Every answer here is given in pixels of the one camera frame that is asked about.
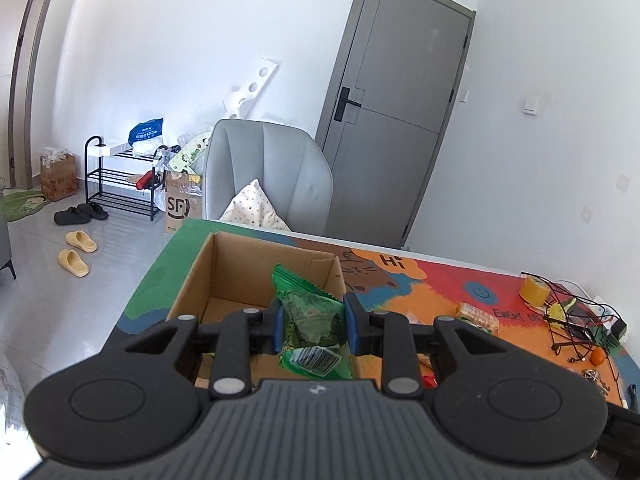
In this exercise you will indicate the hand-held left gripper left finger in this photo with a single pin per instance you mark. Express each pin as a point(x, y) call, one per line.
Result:
point(278, 329)

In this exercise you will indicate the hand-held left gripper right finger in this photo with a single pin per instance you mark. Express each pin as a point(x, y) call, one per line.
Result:
point(351, 324)

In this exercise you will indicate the green snack packet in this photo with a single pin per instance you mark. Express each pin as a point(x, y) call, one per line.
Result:
point(310, 317)

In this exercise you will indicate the brown cardboard box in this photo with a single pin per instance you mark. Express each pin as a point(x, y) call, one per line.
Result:
point(240, 265)

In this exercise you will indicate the green label cake packet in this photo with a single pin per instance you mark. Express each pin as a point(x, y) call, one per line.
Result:
point(477, 317)

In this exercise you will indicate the red snack packet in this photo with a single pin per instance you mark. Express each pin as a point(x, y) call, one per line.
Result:
point(428, 381)

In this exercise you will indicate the colourful cartoon table mat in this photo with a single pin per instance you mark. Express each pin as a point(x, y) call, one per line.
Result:
point(450, 280)

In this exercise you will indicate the cream dotted pillow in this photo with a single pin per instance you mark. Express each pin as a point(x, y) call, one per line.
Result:
point(252, 207)

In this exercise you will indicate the printed brown paper bag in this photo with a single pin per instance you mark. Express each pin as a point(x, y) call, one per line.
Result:
point(179, 205)

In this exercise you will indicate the grey armchair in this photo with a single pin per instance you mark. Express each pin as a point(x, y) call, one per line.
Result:
point(285, 170)

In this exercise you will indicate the yellow tape roll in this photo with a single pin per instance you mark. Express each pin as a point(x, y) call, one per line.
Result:
point(534, 291)

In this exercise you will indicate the red item on rack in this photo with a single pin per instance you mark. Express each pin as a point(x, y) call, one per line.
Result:
point(145, 179)

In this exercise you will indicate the yellow slipper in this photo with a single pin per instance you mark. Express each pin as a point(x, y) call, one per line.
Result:
point(74, 263)
point(82, 241)

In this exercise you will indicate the black slipper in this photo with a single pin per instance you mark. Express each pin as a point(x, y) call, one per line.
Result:
point(70, 216)
point(95, 211)

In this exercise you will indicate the grey door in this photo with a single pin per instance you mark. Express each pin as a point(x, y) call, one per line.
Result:
point(395, 110)

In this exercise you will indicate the black shoe rack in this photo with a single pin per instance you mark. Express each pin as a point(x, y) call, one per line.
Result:
point(117, 175)

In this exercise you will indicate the blue plastic bag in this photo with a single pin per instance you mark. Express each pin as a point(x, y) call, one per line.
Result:
point(146, 132)

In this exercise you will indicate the white foam board with holes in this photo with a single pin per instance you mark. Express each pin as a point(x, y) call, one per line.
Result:
point(250, 87)

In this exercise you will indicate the small orange fruit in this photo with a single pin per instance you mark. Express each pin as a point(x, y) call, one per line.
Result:
point(596, 356)

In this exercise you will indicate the green circuit board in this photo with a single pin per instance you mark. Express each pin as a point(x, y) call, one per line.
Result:
point(606, 341)

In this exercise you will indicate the small cardboard box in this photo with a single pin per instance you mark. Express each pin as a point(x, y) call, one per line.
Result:
point(59, 180)

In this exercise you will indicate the green floor rug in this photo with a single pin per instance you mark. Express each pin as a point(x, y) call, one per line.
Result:
point(22, 206)

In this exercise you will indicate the dark grey furniture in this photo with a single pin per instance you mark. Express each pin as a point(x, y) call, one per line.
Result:
point(5, 245)

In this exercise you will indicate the white light switch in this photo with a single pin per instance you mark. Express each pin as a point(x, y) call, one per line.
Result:
point(531, 105)

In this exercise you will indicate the grey doorway frame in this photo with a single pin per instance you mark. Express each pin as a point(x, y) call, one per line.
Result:
point(37, 60)

